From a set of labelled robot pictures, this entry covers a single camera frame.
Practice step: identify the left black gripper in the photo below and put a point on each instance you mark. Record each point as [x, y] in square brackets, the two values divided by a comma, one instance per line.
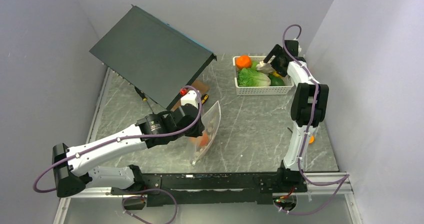
[198, 130]

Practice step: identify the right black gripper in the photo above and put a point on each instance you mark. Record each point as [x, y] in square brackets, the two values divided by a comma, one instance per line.
[277, 52]

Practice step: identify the clear zip top bag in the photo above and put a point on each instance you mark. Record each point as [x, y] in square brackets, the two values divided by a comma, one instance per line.
[211, 121]

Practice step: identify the pink yellow peach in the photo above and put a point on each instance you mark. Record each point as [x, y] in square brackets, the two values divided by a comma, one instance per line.
[200, 141]

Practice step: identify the orange tangerine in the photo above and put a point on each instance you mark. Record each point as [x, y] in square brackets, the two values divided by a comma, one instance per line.
[243, 61]

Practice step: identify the yellow lemon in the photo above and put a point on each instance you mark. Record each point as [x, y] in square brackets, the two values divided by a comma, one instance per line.
[276, 74]

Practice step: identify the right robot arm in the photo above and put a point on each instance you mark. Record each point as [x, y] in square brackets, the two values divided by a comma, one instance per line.
[308, 107]

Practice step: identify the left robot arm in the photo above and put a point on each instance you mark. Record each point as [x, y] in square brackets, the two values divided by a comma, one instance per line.
[80, 167]

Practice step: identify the dark green avocado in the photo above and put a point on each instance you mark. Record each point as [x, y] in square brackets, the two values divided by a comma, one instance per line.
[276, 80]

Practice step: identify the white plastic basket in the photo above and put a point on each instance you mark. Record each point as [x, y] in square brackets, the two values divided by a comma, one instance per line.
[268, 90]

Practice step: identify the green lime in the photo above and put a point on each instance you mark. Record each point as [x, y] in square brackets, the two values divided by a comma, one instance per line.
[254, 65]

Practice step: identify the yellow black screwdriver right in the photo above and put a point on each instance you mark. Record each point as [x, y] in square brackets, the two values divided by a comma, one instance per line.
[204, 98]

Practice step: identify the yellow black screwdriver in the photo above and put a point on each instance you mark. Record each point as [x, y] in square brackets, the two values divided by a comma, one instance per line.
[204, 98]
[144, 98]

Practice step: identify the green lettuce head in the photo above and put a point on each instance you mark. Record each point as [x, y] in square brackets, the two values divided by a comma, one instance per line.
[248, 77]

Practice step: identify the brown wooden board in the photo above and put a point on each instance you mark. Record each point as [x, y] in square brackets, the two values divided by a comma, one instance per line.
[201, 87]

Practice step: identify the yellow black screwdriver left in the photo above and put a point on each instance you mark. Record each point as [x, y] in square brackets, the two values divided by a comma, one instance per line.
[144, 98]

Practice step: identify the dark grey server chassis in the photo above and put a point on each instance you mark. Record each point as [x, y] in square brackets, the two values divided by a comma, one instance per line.
[152, 56]

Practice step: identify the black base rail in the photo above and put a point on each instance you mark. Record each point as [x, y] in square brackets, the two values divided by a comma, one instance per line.
[254, 187]

